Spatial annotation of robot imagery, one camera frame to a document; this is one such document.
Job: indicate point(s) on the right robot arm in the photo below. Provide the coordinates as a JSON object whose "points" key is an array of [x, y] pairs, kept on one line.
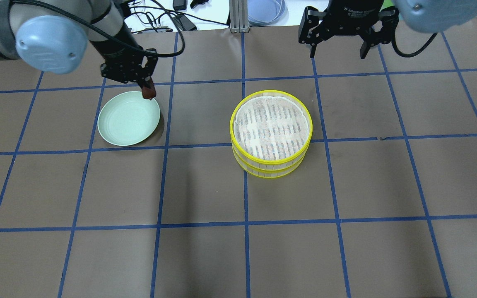
{"points": [[431, 17]]}

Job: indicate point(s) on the light green plate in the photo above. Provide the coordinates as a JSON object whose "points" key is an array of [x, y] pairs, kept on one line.
{"points": [[128, 119]]}

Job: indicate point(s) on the aluminium frame post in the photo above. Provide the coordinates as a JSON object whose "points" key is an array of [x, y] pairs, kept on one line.
{"points": [[238, 16]]}

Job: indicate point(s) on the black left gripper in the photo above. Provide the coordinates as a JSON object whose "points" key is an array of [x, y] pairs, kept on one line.
{"points": [[115, 50]]}

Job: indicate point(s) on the yellow steamer basket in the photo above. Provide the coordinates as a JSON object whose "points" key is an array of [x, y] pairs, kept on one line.
{"points": [[271, 127], [267, 171]]}

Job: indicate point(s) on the dark red bun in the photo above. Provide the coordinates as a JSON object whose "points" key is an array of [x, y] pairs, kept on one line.
{"points": [[148, 92]]}

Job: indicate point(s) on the blue plate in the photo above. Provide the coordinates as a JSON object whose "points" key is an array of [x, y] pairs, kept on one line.
{"points": [[265, 12]]}

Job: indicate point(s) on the black power adapter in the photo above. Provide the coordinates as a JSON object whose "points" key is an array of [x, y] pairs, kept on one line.
{"points": [[183, 23]]}

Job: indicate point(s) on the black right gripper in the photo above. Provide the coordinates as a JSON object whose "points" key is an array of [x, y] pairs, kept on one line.
{"points": [[349, 15]]}

